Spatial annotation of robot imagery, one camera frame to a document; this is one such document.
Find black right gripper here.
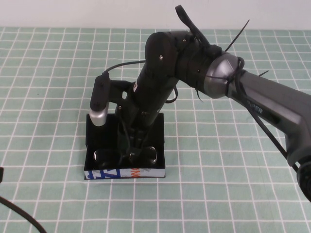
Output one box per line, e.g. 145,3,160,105
116,72,177,168

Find black framed glasses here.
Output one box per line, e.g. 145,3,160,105
93,146,159,169

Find black printed glasses case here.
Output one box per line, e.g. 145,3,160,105
84,113,167,181

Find green white checked tablecloth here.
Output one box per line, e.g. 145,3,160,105
0,26,311,233

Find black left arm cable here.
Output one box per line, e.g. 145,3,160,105
0,196,47,233

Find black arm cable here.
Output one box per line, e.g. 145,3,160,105
174,4,302,172
0,196,47,233

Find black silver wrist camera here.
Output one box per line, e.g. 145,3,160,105
89,72,131,127

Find black camera cable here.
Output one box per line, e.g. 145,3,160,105
104,60,146,75

